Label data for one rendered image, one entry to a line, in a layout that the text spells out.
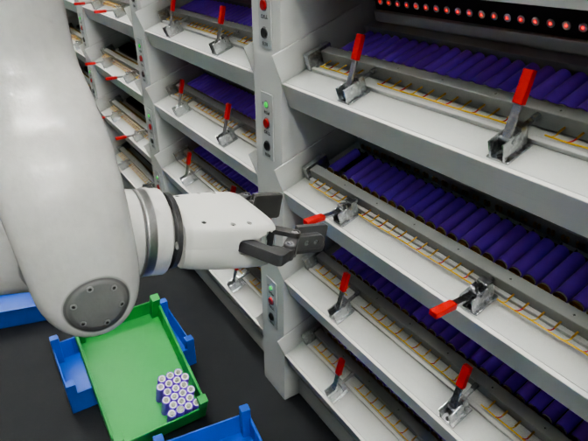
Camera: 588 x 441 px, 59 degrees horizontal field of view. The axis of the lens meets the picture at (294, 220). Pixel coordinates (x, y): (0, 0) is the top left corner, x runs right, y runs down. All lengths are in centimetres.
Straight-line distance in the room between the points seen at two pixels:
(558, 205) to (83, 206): 43
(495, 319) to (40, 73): 54
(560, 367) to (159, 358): 92
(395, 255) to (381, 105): 21
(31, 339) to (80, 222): 124
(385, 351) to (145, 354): 64
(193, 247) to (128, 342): 87
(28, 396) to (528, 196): 119
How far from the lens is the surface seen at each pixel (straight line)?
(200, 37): 128
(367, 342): 91
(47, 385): 144
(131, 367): 131
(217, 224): 50
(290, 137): 93
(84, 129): 38
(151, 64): 155
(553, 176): 57
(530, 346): 66
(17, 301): 176
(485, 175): 61
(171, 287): 166
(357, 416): 106
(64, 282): 39
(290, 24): 89
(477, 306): 68
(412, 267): 75
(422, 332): 87
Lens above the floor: 94
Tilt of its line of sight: 28 degrees down
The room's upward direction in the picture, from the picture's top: straight up
